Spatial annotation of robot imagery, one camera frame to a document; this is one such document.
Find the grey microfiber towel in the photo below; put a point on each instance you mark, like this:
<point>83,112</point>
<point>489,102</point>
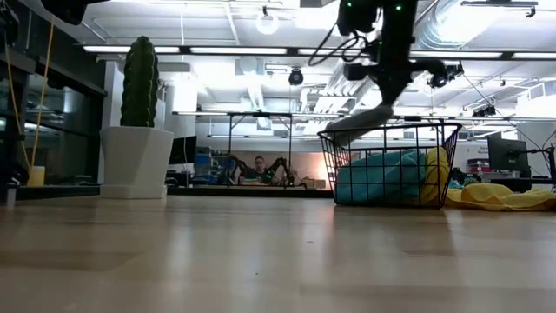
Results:
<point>360,124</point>

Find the yellow microfiber towel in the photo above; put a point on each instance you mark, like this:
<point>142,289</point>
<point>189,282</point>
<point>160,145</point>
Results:
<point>499,197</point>
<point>436,174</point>

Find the background black robot arm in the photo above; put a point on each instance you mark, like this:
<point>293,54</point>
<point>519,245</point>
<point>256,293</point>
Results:
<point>241,167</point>
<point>280,167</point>

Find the round ceiling lamp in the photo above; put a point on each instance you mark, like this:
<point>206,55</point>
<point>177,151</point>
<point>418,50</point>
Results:
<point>267,32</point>

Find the teal microfiber towel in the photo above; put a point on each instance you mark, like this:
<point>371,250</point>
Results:
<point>378,178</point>

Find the green cactus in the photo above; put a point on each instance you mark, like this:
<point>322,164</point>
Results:
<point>139,82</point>

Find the black metal frame stand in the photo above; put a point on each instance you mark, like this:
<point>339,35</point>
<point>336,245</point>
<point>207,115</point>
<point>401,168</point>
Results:
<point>260,115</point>

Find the small cardboard box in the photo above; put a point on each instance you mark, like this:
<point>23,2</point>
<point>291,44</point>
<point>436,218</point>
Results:
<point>313,184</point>

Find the white faceted plant pot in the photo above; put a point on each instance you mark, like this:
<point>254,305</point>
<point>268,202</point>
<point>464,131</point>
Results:
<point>134,161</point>

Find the person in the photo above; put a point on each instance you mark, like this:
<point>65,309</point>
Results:
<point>259,167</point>

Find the long ceiling light strip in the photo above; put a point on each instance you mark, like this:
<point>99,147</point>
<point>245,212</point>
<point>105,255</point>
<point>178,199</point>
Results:
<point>239,51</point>

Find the black aluminium table frame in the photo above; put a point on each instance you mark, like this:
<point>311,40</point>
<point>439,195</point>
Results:
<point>56,192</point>

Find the round black camera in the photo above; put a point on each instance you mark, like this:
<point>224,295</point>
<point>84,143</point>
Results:
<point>295,77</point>

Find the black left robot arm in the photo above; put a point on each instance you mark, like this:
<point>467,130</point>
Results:
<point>8,26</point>

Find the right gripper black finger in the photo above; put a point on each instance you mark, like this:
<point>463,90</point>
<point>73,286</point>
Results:
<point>386,93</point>
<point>400,91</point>

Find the dark computer monitor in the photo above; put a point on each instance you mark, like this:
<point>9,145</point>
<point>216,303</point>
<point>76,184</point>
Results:
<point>508,152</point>
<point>182,150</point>

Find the yellowish cup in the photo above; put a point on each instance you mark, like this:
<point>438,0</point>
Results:
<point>37,176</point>

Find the black hanging device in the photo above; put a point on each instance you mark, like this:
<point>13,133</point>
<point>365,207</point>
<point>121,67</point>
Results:
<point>484,111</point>
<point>452,74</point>

